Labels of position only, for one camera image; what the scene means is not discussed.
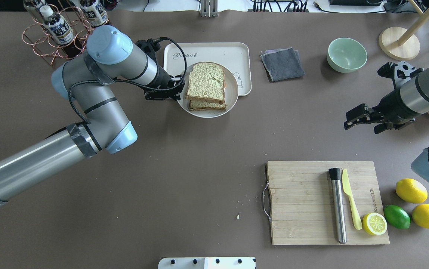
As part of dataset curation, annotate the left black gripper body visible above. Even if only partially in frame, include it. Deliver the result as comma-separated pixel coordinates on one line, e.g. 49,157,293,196
144,74,185,101

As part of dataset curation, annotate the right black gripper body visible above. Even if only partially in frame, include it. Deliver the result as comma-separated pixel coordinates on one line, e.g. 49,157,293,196
370,101,417,130

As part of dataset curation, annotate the bread slice with egg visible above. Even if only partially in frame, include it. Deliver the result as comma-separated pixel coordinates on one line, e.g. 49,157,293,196
188,100,226,111

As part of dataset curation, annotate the plain bread slice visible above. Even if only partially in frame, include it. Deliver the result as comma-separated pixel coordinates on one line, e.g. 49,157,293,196
185,62,225,105

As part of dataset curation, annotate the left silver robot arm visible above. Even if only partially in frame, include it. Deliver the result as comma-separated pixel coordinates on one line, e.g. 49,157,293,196
0,25,186,207

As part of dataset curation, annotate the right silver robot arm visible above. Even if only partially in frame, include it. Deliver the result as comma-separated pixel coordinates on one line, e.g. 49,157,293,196
344,61,429,182

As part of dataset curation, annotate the cream rabbit tray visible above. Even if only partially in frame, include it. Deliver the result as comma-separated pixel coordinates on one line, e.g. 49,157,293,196
163,42,252,96

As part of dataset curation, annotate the green ceramic bowl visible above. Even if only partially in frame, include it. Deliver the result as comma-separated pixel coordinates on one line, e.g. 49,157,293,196
327,37,368,73

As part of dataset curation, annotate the wooden cup stand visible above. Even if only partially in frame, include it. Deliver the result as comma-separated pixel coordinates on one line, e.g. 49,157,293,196
378,0,429,61

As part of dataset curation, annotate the yellow plastic knife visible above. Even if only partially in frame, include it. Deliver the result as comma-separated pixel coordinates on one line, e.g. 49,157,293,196
342,169,362,230

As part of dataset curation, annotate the steel muddler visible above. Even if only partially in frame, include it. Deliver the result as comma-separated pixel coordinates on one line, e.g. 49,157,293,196
328,167,347,244

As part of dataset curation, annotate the green lime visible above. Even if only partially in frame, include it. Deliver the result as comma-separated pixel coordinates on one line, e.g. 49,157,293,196
384,205,411,229

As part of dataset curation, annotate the grey folded cloth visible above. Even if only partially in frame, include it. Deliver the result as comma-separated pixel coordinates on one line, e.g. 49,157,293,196
260,47,305,82

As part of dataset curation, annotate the half cut lemon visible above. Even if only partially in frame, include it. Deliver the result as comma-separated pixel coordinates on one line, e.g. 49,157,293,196
362,212,387,235

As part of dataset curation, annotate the bamboo cutting board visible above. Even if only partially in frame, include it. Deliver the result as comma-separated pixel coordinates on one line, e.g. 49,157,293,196
267,161,384,245

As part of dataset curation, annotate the tea bottle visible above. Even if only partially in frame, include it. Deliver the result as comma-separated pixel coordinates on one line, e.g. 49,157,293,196
80,0,109,28
40,5,83,59
23,0,47,24

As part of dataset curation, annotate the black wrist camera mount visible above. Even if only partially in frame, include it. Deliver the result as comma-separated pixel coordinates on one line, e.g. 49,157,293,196
377,61,425,90

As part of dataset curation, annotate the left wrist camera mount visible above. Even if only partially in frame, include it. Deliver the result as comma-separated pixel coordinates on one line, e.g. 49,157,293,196
135,38,161,63

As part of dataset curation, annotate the aluminium frame post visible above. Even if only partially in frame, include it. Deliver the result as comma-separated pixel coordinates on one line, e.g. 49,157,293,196
200,0,218,18

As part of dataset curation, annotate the copper wire bottle rack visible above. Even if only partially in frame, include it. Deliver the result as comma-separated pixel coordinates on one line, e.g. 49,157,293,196
22,0,119,66

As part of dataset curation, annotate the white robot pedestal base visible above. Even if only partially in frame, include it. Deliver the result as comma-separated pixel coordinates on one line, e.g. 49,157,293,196
158,256,257,269

